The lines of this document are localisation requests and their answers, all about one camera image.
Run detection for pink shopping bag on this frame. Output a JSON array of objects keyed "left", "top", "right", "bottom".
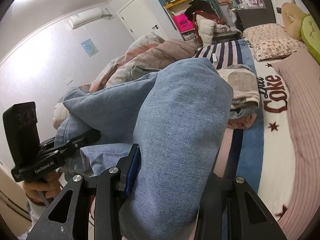
[{"left": 173, "top": 14, "right": 194, "bottom": 33}]

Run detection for light blue denim pants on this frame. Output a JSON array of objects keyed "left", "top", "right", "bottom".
[{"left": 55, "top": 58, "right": 233, "bottom": 239}]

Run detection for tan plush animal toy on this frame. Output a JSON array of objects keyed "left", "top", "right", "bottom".
[{"left": 281, "top": 0, "right": 306, "bottom": 40}]

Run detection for pink ribbed pillow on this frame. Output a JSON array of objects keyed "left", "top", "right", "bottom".
[{"left": 273, "top": 48, "right": 319, "bottom": 239}]

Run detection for white air conditioner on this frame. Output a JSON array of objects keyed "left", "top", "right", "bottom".
[{"left": 68, "top": 8, "right": 113, "bottom": 29}]

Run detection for crumpled pink striped duvet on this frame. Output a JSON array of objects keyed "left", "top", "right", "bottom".
[{"left": 52, "top": 31, "right": 201, "bottom": 128}]

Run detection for green avocado plush toy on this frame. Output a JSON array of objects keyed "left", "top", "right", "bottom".
[{"left": 300, "top": 14, "right": 320, "bottom": 63}]

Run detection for pile of clothes on chair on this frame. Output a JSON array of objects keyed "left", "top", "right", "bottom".
[{"left": 184, "top": 0, "right": 242, "bottom": 46}]

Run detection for striped fleece bed blanket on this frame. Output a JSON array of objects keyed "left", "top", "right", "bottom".
[{"left": 189, "top": 40, "right": 295, "bottom": 221}]

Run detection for yellow shelf unit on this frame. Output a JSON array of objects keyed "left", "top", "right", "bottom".
[{"left": 164, "top": 0, "right": 195, "bottom": 41}]

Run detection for floral pillow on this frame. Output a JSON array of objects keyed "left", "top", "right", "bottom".
[{"left": 243, "top": 23, "right": 306, "bottom": 61}]

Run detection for dark tall bookshelf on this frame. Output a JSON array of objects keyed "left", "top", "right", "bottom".
[{"left": 234, "top": 0, "right": 276, "bottom": 31}]

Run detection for grey green crumpled garment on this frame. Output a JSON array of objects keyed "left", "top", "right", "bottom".
[{"left": 125, "top": 65, "right": 161, "bottom": 82}]

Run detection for small blue wall poster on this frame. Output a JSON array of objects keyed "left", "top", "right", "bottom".
[{"left": 81, "top": 39, "right": 99, "bottom": 57}]

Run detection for stack of folded clothes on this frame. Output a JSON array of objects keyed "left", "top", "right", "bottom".
[{"left": 217, "top": 64, "right": 260, "bottom": 129}]

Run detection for white door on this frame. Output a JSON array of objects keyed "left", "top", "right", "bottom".
[{"left": 117, "top": 0, "right": 168, "bottom": 40}]

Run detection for person's left hand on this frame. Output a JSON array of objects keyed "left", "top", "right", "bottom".
[{"left": 22, "top": 171, "right": 61, "bottom": 205}]

